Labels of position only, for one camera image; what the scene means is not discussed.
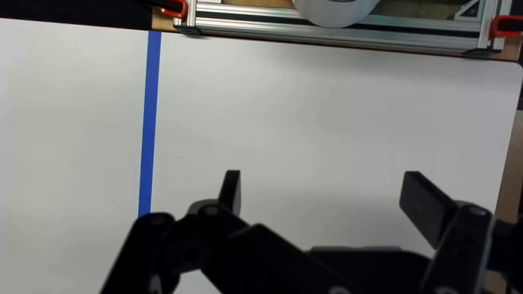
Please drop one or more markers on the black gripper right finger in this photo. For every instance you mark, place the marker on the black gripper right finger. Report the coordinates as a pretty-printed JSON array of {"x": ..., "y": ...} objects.
[{"x": 463, "y": 246}]

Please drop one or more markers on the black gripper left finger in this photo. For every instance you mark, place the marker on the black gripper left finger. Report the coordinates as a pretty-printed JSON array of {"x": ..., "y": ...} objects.
[{"x": 180, "y": 255}]

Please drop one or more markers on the short blue tape strip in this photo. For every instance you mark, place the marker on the short blue tape strip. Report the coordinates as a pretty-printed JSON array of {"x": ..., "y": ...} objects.
[{"x": 149, "y": 125}]

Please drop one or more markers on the orange clamp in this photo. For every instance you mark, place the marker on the orange clamp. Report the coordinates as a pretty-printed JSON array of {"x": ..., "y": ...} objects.
[
  {"x": 175, "y": 9},
  {"x": 505, "y": 27}
]

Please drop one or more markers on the aluminium extrusion rail frame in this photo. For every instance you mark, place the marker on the aluminium extrusion rail frame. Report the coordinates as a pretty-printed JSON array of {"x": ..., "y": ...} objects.
[{"x": 337, "y": 33}]

